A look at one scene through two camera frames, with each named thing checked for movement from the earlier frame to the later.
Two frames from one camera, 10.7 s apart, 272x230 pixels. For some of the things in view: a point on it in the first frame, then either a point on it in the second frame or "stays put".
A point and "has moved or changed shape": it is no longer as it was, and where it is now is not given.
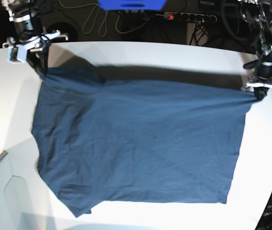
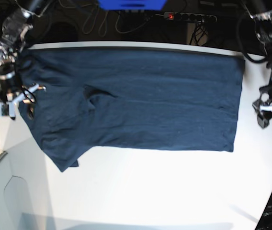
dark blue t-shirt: x=111 y=141 has moved or changed shape
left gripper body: x=31 y=38 → x=10 y=88
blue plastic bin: x=132 y=5 stays put
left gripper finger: x=45 y=59 → x=30 y=111
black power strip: x=194 y=17 stays put
